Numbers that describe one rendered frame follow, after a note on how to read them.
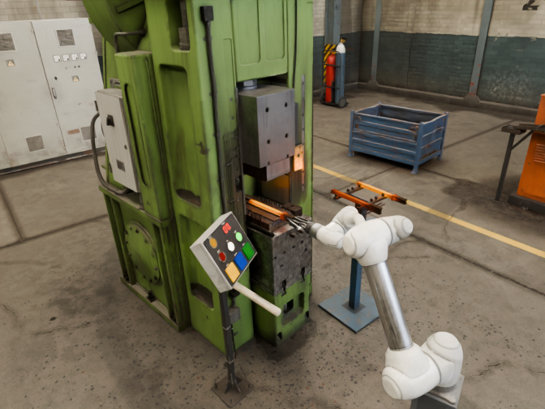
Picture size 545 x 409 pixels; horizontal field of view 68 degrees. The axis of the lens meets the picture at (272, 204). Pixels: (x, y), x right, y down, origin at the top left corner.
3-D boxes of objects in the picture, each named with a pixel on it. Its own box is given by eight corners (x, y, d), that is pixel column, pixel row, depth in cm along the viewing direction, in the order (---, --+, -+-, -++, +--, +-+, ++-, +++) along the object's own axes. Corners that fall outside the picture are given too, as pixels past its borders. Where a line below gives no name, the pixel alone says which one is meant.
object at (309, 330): (333, 330, 303) (333, 329, 303) (280, 377, 267) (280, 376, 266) (294, 307, 328) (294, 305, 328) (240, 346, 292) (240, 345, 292)
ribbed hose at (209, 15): (242, 293, 267) (218, 5, 191) (233, 299, 262) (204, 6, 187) (238, 290, 270) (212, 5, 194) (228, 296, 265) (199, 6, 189)
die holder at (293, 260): (311, 272, 291) (311, 217, 272) (274, 297, 268) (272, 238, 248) (258, 244, 327) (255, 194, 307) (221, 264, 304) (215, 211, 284)
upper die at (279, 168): (289, 171, 251) (289, 157, 246) (267, 181, 238) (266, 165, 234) (244, 157, 278) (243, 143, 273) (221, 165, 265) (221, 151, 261)
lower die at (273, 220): (290, 221, 266) (290, 210, 263) (269, 234, 254) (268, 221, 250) (247, 203, 293) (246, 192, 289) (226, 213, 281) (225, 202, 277)
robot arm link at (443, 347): (466, 378, 184) (475, 342, 174) (438, 396, 176) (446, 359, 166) (437, 355, 196) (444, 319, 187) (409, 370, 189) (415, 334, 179)
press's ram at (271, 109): (304, 151, 255) (304, 86, 237) (259, 168, 231) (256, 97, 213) (258, 139, 282) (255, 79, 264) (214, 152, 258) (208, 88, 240)
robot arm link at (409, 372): (446, 389, 170) (408, 414, 161) (418, 381, 185) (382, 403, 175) (390, 214, 174) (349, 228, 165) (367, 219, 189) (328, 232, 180)
